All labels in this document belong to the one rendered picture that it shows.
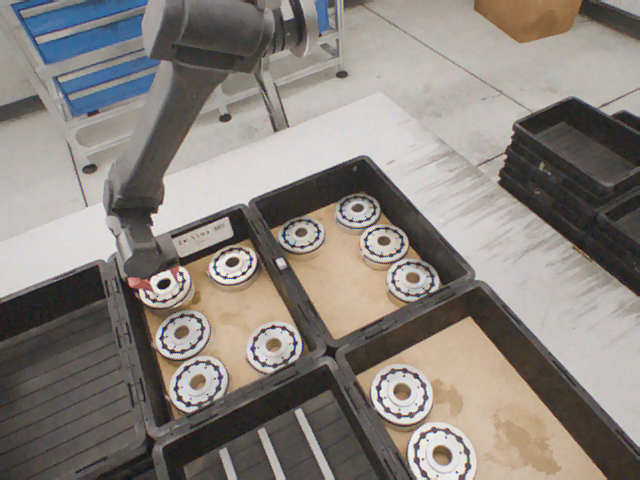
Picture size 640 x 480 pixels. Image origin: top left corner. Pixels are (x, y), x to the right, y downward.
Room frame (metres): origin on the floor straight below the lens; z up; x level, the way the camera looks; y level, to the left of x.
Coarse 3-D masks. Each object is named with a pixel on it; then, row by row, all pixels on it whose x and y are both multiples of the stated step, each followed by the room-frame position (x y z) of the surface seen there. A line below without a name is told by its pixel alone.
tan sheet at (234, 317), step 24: (192, 264) 0.64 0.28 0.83; (216, 288) 0.56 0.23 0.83; (264, 288) 0.55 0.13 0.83; (216, 312) 0.50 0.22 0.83; (240, 312) 0.50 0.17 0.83; (264, 312) 0.49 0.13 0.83; (288, 312) 0.48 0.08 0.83; (216, 336) 0.45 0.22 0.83; (240, 336) 0.44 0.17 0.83; (240, 360) 0.39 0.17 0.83; (168, 384) 0.36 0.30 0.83; (240, 384) 0.35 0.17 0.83
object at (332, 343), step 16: (352, 160) 0.80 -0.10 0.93; (368, 160) 0.79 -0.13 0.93; (320, 176) 0.76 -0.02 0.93; (384, 176) 0.73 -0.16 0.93; (272, 192) 0.73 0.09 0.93; (400, 192) 0.68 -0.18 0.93; (256, 208) 0.68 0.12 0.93; (416, 208) 0.63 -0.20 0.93; (432, 224) 0.58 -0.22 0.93; (272, 240) 0.59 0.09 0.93; (288, 272) 0.51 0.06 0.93; (448, 288) 0.43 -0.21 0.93; (304, 304) 0.43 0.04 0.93; (416, 304) 0.41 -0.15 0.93; (320, 320) 0.40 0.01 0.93; (384, 320) 0.38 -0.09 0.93; (352, 336) 0.36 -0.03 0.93
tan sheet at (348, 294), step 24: (360, 192) 0.79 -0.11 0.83; (312, 216) 0.73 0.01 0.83; (384, 216) 0.71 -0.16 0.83; (336, 240) 0.65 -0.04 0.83; (312, 264) 0.59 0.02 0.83; (336, 264) 0.59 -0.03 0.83; (360, 264) 0.58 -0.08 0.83; (312, 288) 0.53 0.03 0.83; (336, 288) 0.53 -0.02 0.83; (360, 288) 0.52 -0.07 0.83; (384, 288) 0.51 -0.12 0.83; (336, 312) 0.47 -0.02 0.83; (360, 312) 0.46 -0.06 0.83; (384, 312) 0.46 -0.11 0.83; (336, 336) 0.42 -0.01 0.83
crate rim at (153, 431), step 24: (216, 216) 0.67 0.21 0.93; (264, 240) 0.59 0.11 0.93; (120, 288) 0.52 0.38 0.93; (288, 288) 0.47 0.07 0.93; (120, 312) 0.46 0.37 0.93; (312, 336) 0.37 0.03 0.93; (312, 360) 0.33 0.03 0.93; (144, 384) 0.32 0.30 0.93; (264, 384) 0.30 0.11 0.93; (144, 408) 0.28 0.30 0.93; (216, 408) 0.27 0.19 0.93; (168, 432) 0.24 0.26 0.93
